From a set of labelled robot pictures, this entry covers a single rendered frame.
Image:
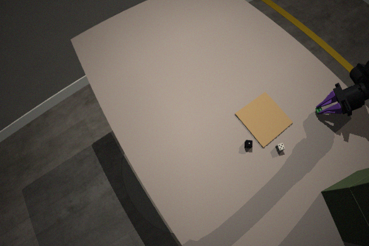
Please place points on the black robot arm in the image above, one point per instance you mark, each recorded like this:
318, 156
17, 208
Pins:
360, 76

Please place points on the black die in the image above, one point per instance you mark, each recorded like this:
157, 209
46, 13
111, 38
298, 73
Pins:
248, 144

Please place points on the green die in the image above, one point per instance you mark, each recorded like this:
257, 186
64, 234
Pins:
318, 110

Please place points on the tan mat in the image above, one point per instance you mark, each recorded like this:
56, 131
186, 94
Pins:
264, 119

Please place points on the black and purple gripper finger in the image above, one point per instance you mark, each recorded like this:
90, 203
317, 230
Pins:
331, 97
333, 109

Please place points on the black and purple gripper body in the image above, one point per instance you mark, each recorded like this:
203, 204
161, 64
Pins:
348, 97

